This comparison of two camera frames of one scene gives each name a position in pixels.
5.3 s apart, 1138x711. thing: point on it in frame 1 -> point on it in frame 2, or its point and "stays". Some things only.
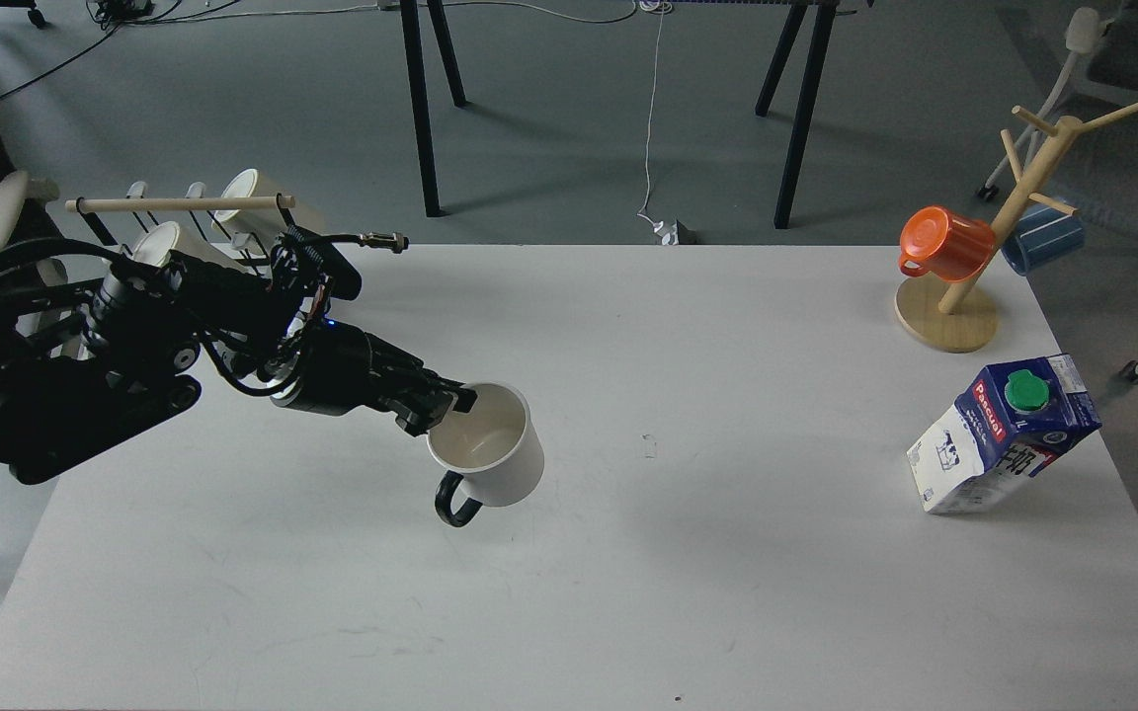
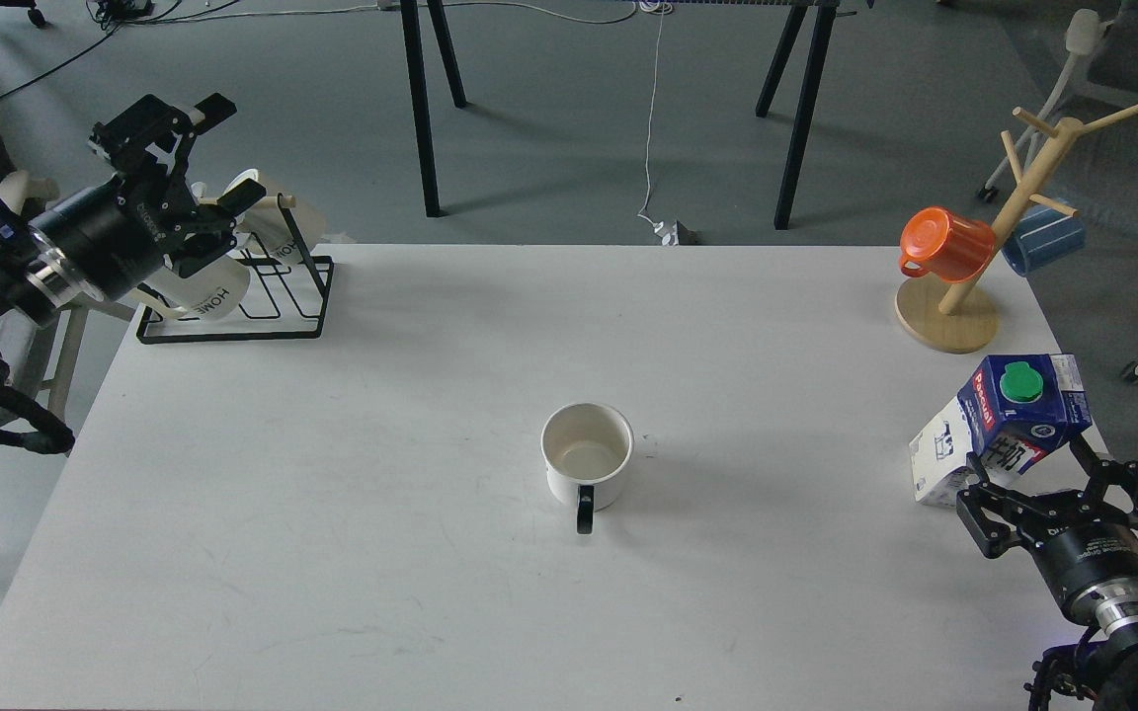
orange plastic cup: (934, 240) stays
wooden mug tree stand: (959, 316) stays
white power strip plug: (669, 238) stays
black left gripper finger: (420, 414) -> (209, 231)
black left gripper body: (341, 369) -> (121, 236)
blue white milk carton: (1004, 427) stays
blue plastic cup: (1043, 235) stays
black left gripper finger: (439, 392) -> (153, 121)
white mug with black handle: (493, 456) -> (586, 446)
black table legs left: (415, 57) stays
